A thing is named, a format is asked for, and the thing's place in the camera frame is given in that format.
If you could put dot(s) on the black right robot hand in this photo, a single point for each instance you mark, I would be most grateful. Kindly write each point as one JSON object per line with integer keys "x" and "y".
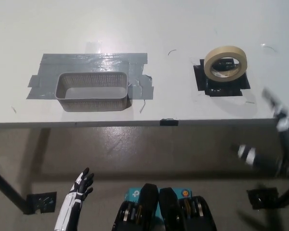
{"x": 285, "y": 144}

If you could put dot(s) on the black tape square patch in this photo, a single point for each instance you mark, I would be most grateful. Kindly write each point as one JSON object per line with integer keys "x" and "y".
{"x": 221, "y": 87}

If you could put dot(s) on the beige masking tape roll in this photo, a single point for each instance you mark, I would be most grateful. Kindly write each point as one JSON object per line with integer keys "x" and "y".
{"x": 210, "y": 63}

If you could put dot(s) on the black table foot bracket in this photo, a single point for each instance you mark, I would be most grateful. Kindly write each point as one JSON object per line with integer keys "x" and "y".
{"x": 42, "y": 202}

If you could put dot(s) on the teal robot body top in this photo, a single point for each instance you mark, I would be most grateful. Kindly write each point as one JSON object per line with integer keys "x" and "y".
{"x": 133, "y": 193}

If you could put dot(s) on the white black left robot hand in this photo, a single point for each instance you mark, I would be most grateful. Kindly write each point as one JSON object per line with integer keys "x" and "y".
{"x": 73, "y": 199}

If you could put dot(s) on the grey duct tape patch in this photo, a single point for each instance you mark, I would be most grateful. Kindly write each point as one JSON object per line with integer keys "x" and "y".
{"x": 86, "y": 61}

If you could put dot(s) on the small black tape strip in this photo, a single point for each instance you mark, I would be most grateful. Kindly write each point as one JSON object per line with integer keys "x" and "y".
{"x": 169, "y": 122}

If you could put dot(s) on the small grey perforated plastic container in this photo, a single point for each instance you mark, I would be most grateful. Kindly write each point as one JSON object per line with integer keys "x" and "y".
{"x": 91, "y": 103}

